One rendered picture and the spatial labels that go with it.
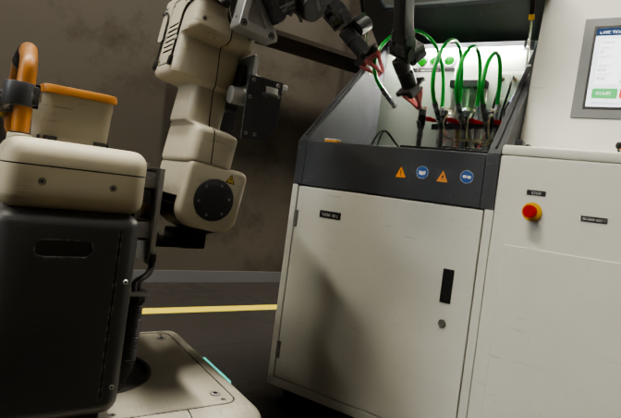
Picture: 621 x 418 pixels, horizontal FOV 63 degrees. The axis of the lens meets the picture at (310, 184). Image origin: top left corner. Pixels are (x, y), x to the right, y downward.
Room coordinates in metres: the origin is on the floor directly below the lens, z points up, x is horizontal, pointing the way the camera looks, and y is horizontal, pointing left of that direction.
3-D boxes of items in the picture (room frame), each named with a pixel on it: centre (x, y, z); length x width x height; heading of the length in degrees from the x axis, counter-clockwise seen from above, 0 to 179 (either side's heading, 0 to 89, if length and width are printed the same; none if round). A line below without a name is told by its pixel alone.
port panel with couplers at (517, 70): (1.94, -0.72, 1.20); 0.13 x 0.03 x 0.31; 58
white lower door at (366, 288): (1.64, -0.23, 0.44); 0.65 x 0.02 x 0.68; 58
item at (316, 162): (1.65, -0.24, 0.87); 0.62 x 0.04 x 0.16; 58
